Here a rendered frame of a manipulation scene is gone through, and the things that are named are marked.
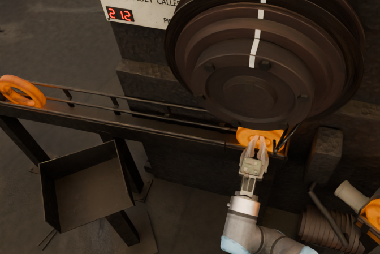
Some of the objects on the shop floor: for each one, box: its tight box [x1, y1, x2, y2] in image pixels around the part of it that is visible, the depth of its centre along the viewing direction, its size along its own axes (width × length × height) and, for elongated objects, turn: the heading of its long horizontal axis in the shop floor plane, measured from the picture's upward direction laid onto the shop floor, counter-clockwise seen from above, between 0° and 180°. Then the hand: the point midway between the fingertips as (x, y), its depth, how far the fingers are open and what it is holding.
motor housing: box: [295, 204, 365, 254], centre depth 149 cm, size 13×22×54 cm, turn 76°
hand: (259, 137), depth 124 cm, fingers closed
